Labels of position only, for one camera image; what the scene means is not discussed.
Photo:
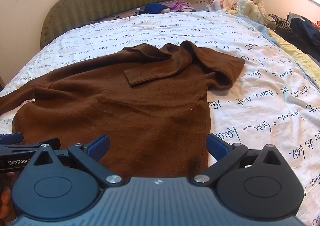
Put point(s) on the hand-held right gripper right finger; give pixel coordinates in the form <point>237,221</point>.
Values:
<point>217,146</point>

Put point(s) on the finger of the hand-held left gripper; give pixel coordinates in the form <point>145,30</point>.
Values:
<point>22,150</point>
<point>11,138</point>

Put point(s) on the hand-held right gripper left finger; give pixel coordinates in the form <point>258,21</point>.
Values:
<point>100,146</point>

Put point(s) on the brown knit sweater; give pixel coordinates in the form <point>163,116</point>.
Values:
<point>120,106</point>

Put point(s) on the person's left hand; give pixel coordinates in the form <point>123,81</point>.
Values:
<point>5,201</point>

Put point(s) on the white printed blanket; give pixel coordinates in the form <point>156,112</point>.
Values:
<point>250,96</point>

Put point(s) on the yellow blanket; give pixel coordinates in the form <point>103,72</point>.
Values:
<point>297,52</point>

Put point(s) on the light blue blanket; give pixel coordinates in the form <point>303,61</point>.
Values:
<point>260,26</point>

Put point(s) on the grey purple bed sheet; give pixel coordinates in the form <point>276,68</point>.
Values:
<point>120,14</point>

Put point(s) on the black white zigzag cloth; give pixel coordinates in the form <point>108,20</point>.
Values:
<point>278,20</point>

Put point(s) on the small dark grey object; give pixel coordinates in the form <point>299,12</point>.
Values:
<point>139,11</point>

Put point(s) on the dark navy clothing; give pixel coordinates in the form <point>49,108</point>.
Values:
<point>303,32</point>

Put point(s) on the cream quilted jacket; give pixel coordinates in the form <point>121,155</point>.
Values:
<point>253,7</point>

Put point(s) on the small white object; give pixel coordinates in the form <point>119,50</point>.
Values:
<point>165,11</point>

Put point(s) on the purple cloth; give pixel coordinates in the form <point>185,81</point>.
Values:
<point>178,6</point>

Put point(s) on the blue cloth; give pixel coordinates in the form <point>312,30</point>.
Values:
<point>155,7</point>

